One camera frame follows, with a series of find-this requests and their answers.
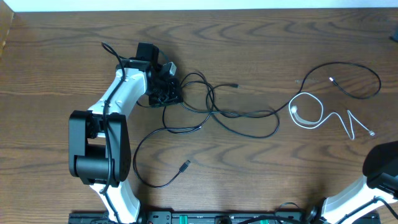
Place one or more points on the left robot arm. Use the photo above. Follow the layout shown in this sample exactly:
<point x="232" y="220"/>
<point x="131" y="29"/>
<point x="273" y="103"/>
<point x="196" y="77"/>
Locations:
<point x="99" y="151"/>

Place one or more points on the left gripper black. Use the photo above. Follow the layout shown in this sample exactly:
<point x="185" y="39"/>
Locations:
<point x="175" y="97"/>

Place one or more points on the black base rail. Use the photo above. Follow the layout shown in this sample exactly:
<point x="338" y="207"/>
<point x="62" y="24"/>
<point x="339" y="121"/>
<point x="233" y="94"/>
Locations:
<point x="166" y="217"/>

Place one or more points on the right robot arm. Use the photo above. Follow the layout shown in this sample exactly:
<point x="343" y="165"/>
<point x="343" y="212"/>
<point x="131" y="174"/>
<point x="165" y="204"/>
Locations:
<point x="376" y="187"/>

